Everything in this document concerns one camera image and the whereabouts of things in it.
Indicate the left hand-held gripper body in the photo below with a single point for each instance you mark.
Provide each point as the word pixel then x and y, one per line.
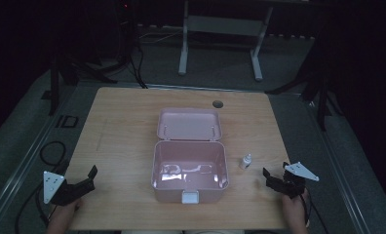
pixel 54 187

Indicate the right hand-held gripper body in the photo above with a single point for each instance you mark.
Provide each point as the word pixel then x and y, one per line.
pixel 295 183

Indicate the small white bottle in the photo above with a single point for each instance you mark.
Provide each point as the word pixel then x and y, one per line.
pixel 245 162

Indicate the pink plastic box with lid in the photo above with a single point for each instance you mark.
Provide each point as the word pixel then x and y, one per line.
pixel 190 156

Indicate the person's right hand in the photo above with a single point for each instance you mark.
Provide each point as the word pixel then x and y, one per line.
pixel 293 204

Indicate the person's left hand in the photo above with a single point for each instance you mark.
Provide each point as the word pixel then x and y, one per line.
pixel 69 208

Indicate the black tripod stand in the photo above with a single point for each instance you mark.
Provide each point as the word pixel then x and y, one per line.
pixel 67 71
pixel 317 87

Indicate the white metal stand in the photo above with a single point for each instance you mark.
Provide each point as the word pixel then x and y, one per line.
pixel 220 26

